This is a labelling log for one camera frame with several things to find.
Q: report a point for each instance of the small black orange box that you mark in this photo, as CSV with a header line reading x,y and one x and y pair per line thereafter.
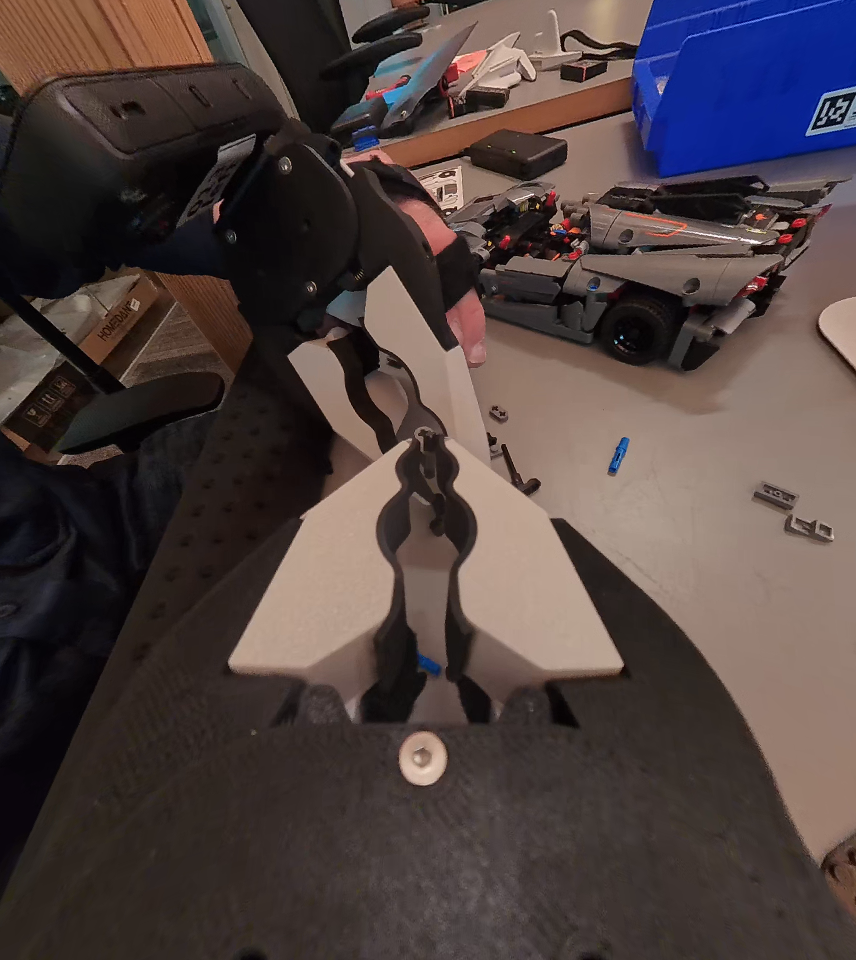
x,y
584,70

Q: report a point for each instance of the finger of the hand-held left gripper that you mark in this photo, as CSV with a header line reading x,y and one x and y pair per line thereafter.
x,y
435,360
323,382

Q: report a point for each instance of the dark box with symbols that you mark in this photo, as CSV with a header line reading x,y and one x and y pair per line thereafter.
x,y
45,405

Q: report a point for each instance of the black lego axle assembly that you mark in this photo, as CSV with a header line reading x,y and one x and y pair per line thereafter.
x,y
518,469

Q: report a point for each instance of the person's left hand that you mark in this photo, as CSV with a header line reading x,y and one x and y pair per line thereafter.
x,y
428,221

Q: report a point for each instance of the wooden pillar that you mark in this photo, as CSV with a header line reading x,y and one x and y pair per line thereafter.
x,y
135,30

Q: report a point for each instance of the grey pronged lego plate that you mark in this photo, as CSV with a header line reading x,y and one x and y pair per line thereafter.
x,y
809,527

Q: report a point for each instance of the cardboard box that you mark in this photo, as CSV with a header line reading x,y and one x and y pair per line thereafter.
x,y
120,315

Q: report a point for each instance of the person's torso and legs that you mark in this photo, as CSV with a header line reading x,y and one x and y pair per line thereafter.
x,y
23,562

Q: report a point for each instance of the black flat blade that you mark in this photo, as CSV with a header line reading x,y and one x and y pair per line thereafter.
x,y
435,67

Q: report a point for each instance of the printed sticker sheet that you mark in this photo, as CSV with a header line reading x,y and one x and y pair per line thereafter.
x,y
439,187

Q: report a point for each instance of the black office chair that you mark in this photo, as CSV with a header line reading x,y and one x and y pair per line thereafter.
x,y
293,60

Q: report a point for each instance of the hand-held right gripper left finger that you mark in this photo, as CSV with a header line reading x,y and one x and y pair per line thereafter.
x,y
308,600

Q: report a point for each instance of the black and red device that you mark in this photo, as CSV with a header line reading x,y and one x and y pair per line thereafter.
x,y
477,101

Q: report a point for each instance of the blue and black tool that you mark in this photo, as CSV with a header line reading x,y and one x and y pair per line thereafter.
x,y
368,109

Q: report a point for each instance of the small dark grey lego liftarm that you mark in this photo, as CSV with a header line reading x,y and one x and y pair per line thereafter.
x,y
498,413

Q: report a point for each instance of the black lego connector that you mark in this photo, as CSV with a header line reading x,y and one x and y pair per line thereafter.
x,y
429,457

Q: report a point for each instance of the grey lego plate with hole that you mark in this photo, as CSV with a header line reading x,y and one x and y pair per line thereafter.
x,y
777,495

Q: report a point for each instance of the grey lego car model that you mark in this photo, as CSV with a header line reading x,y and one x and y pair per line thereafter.
x,y
660,255

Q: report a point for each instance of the short blue lego pin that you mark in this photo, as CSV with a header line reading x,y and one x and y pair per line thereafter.
x,y
428,661

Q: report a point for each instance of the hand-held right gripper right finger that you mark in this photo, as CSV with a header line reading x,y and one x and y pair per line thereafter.
x,y
540,600

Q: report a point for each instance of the blue storage bin with tag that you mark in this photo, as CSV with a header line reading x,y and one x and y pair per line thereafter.
x,y
758,97

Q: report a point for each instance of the black battery box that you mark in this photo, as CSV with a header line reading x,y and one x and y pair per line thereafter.
x,y
518,154

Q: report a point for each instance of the black chair armrest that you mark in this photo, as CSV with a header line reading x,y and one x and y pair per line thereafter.
x,y
143,409

